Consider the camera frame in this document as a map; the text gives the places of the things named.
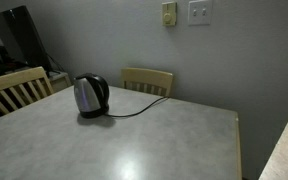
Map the stainless steel electric kettle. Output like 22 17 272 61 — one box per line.
72 72 111 114

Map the black kettle base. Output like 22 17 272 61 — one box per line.
78 104 110 120

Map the wooden chair with narrow slats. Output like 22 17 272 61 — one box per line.
120 67 175 98

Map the small light side table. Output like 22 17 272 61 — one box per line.
47 70 73 94

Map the wooden chair with wide slats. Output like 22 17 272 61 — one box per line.
0 65 55 116

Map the black flat monitor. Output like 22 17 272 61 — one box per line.
0 4 52 73

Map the speckled beige countertop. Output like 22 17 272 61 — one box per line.
258 91 288 180

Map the black kettle power cord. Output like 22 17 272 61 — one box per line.
105 95 170 119

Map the thin black monitor cable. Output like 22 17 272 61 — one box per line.
46 52 66 75

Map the white double light switch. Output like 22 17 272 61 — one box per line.
187 0 214 27

